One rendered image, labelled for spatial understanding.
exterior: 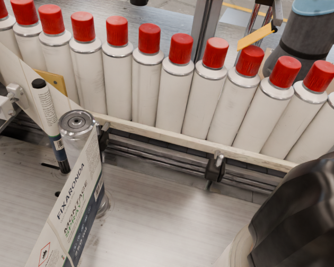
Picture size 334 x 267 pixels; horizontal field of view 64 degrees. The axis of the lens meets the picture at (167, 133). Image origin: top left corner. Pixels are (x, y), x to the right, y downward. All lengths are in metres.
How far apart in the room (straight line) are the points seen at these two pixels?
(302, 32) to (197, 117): 0.34
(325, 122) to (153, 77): 0.28
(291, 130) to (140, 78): 0.26
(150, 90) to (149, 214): 0.20
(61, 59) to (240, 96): 0.30
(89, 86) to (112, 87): 0.04
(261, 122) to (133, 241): 0.27
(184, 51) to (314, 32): 0.36
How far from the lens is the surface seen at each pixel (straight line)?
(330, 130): 0.48
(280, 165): 0.52
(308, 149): 0.51
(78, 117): 0.30
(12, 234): 0.46
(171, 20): 1.06
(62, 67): 0.50
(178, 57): 0.41
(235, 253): 0.24
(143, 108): 0.49
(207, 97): 0.44
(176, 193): 0.46
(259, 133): 0.47
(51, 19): 0.47
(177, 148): 0.52
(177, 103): 0.45
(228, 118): 0.47
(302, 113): 0.46
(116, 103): 0.50
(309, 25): 0.69
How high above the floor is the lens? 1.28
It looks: 48 degrees down
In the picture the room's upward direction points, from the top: 9 degrees clockwise
